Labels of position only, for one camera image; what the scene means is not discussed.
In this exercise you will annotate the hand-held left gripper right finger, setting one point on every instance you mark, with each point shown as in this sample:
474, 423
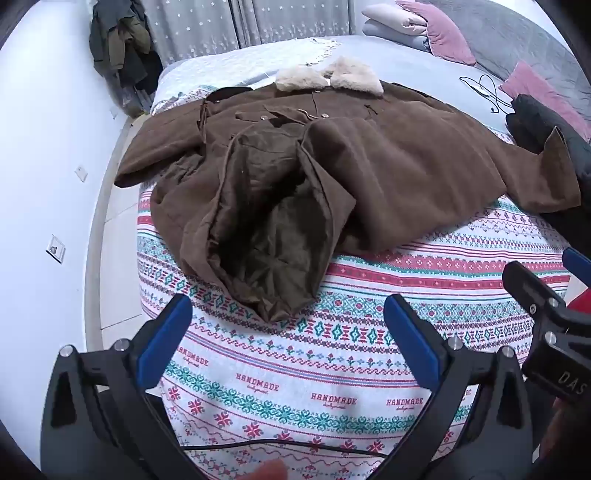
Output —
411, 337

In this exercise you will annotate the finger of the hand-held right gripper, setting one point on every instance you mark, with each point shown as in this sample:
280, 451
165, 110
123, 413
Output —
577, 264
531, 288

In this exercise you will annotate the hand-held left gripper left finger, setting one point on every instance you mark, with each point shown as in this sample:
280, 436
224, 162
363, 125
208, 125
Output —
168, 337

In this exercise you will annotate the brown coat with fur collar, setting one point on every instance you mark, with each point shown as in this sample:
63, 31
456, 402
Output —
295, 175

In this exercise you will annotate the hanging dark clothes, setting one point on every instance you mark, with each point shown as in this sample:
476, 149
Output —
122, 46

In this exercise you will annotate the person's left hand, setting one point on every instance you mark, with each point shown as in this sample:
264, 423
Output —
272, 470

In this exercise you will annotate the red cloth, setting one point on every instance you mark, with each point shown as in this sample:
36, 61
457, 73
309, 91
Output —
582, 304

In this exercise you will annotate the patterned knit blanket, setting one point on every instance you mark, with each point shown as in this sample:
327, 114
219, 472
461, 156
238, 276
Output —
323, 369

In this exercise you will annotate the black garment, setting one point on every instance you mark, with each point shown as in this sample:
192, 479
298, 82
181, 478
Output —
554, 134

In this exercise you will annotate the pink pillow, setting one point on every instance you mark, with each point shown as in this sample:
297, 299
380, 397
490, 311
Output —
540, 87
438, 27

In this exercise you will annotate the grey padded headboard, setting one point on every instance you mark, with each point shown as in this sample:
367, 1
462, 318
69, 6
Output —
521, 32

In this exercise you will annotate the bed with grey-blue sheet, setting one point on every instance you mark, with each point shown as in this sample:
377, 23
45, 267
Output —
425, 74

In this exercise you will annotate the grey-blue pillow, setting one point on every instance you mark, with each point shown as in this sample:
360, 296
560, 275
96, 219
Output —
397, 40

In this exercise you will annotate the light blue checked fringed blanket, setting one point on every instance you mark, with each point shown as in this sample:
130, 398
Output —
258, 64

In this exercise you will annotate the beige pillow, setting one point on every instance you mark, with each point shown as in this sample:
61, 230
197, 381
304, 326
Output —
397, 21

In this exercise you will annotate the grey patterned curtain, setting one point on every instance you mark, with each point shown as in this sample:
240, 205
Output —
244, 23

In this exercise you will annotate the white wall socket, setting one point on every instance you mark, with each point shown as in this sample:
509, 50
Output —
81, 173
55, 249

